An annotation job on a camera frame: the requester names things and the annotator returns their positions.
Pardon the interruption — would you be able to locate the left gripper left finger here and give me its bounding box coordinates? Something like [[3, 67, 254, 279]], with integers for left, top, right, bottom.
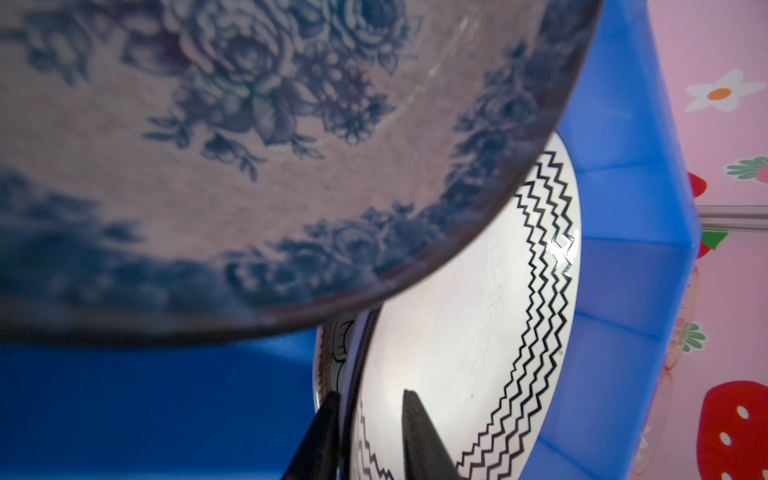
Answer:
[[282, 392, 341, 480]]

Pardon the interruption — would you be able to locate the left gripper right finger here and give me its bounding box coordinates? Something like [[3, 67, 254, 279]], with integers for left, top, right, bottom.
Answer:
[[401, 390, 461, 480]]

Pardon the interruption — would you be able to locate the large floral patterned plate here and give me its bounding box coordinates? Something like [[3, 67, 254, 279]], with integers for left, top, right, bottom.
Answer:
[[312, 315, 359, 411]]

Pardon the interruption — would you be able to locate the white zigzag rim plate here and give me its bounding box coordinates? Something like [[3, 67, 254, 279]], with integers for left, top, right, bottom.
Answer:
[[350, 135, 582, 479]]

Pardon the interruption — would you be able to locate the blue floral bowl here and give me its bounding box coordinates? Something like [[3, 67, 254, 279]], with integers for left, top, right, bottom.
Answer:
[[1, 1, 602, 345]]

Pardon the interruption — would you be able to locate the blue plastic bin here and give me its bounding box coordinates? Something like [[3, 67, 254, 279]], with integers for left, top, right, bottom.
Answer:
[[1, 1, 700, 479]]

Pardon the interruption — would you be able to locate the pink glass cup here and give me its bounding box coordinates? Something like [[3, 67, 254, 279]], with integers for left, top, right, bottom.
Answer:
[[629, 368, 673, 479]]

